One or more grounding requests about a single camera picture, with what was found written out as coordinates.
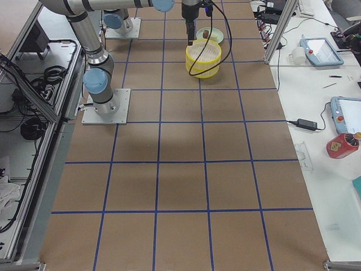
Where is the white cloth rag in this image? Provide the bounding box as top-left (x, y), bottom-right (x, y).
top-left (0, 156), bottom-right (21, 215)

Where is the black power adapter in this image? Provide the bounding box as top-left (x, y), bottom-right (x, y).
top-left (288, 119), bottom-right (318, 131)

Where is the yellow steamer bottom layer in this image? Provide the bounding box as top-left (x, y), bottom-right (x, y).
top-left (186, 62), bottom-right (219, 79)

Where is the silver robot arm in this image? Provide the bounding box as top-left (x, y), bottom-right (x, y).
top-left (41, 1), bottom-right (174, 115)
top-left (103, 8), bottom-right (133, 34)

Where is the aluminium frame post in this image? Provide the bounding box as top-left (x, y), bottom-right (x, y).
top-left (263, 0), bottom-right (298, 64)

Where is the yellow steamer top layer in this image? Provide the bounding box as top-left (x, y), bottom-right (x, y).
top-left (186, 38), bottom-right (222, 65)

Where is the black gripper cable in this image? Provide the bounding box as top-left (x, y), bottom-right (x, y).
top-left (188, 0), bottom-right (233, 77)

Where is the near blue teach pendant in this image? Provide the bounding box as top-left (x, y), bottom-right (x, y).
top-left (331, 97), bottom-right (361, 134)

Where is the white bun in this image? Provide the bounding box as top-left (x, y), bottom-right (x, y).
top-left (210, 33), bottom-right (218, 41)

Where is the blue teach pendant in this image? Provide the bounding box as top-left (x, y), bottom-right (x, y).
top-left (331, 97), bottom-right (361, 134)
top-left (300, 37), bottom-right (344, 67)

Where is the red emergency stop box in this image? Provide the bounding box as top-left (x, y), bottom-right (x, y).
top-left (326, 132), bottom-right (360, 159)

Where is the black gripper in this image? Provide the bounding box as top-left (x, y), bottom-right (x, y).
top-left (182, 0), bottom-right (212, 46)

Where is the white mug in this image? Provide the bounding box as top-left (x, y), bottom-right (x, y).
top-left (288, 46), bottom-right (306, 65)

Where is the pale green plate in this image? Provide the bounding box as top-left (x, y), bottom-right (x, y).
top-left (196, 27), bottom-right (224, 44)

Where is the yellow steamer layer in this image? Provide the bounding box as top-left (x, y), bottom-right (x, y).
top-left (186, 38), bottom-right (222, 65)
top-left (186, 62), bottom-right (219, 79)

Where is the brown bun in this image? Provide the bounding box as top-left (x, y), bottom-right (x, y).
top-left (202, 29), bottom-right (209, 39)

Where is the far blue teach pendant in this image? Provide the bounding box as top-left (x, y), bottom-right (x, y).
top-left (300, 37), bottom-right (344, 67)

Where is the clear plastic bracket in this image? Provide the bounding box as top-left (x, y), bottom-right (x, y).
top-left (294, 142), bottom-right (314, 172)

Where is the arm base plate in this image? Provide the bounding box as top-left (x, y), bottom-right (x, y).
top-left (82, 89), bottom-right (131, 125)
top-left (105, 18), bottom-right (142, 40)

